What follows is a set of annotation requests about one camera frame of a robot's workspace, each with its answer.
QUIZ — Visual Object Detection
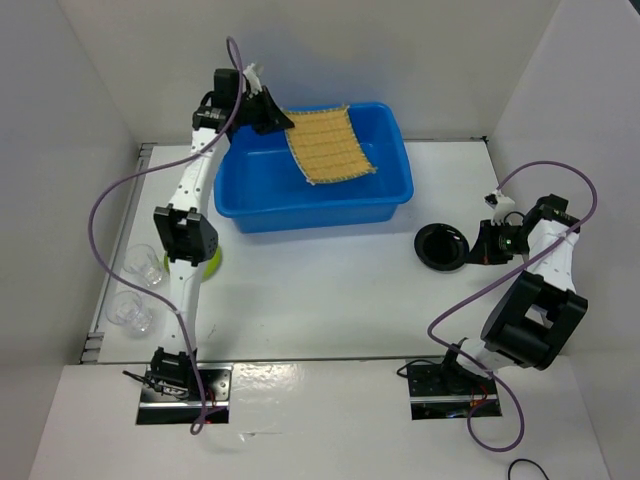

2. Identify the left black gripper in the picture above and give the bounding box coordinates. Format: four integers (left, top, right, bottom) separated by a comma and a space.
235, 85, 295, 135

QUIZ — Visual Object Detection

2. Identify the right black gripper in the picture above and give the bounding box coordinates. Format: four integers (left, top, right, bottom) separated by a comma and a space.
465, 219, 531, 265

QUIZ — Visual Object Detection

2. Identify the black plate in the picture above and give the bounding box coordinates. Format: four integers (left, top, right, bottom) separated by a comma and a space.
414, 223, 469, 272

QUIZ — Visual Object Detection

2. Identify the woven bamboo mat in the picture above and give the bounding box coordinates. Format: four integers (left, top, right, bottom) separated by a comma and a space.
285, 105, 377, 185

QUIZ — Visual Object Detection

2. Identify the green plastic plate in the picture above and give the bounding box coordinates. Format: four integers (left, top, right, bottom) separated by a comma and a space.
162, 238, 222, 282

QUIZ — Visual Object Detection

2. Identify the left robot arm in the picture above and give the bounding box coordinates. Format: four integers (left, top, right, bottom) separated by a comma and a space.
147, 63, 294, 400

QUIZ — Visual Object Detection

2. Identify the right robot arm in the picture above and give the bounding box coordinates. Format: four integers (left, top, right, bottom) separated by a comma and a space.
438, 194, 588, 393

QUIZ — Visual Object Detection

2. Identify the blue plastic bin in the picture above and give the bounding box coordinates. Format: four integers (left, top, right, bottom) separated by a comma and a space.
213, 102, 414, 233

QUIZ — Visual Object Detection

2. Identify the clear glass cup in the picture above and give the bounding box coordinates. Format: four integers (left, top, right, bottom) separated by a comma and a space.
123, 244, 164, 287
106, 291, 153, 336

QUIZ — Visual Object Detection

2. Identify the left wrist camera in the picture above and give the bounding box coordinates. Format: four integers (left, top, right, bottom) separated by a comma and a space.
243, 62, 263, 96

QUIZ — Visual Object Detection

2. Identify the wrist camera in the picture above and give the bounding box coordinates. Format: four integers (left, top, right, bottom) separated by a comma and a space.
243, 62, 263, 96
484, 189, 516, 225

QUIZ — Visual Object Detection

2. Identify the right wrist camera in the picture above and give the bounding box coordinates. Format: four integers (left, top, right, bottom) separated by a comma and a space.
484, 189, 516, 225

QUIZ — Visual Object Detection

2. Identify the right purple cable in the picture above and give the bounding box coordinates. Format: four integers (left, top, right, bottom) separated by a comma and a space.
427, 160, 600, 453

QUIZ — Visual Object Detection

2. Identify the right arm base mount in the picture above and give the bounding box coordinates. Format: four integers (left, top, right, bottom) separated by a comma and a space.
396, 357, 502, 421

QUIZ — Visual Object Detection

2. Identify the black cable loop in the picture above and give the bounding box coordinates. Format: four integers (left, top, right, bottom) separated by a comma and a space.
507, 457, 552, 480

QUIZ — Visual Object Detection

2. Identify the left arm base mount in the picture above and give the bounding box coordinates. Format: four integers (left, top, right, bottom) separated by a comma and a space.
122, 363, 233, 426

